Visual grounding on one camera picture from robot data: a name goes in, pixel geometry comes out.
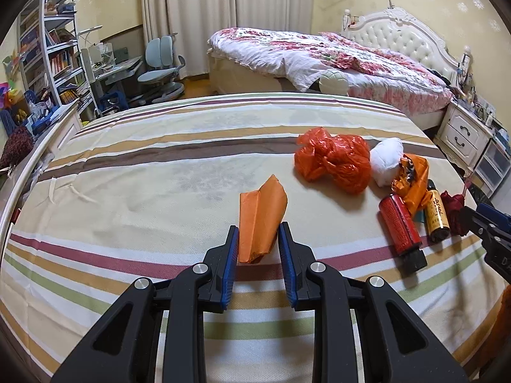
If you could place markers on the white nightstand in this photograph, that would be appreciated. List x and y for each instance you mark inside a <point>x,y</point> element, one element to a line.
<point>462,138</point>

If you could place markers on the floral quilt bed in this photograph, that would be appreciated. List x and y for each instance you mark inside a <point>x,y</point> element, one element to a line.
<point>247,60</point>

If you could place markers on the white crumpled tissue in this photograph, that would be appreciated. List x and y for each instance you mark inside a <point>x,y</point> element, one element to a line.
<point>385,160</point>

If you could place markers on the white bookshelf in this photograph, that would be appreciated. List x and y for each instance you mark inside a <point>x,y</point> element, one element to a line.
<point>51,59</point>

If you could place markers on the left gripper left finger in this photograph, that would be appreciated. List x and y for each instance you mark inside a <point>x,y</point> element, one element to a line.
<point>157,326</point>

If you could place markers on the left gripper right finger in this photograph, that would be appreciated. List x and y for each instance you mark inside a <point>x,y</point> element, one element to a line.
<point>363,330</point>

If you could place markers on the grey blue desk chair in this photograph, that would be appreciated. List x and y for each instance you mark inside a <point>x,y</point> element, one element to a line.
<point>165,67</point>

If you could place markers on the gold brown bottle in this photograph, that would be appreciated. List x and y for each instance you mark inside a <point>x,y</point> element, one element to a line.
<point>436,220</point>

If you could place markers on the grey study desk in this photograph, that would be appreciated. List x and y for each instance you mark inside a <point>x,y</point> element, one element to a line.
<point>102,71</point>

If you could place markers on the beige curtains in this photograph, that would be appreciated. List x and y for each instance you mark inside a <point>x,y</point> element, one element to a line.
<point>195,21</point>

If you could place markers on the orange crumpled wrapper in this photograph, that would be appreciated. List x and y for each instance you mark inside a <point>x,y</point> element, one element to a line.
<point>411,183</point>

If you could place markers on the red cylinder bottle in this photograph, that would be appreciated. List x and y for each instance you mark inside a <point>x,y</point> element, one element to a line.
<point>405,237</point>

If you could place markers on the white tufted headboard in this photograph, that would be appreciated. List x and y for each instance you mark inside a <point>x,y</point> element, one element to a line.
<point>399,31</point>

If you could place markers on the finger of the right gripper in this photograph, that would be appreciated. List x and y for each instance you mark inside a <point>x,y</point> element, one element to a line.
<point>497,217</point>

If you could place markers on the white round footboard ornament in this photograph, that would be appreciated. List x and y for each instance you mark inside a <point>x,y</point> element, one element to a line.
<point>334,82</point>

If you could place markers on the white bed frame rail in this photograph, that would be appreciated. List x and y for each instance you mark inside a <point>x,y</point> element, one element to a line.
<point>21,179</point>

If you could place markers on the dark red foam net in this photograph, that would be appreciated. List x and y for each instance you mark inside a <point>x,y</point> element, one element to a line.
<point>453,204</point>

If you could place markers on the red crumpled plastic bag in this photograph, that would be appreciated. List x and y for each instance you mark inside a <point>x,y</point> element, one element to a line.
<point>344,158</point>

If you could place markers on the orange paper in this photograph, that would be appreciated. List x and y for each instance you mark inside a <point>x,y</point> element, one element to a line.
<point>260,214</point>

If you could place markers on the plastic drawer unit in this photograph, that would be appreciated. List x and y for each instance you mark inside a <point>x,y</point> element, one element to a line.
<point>492,168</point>

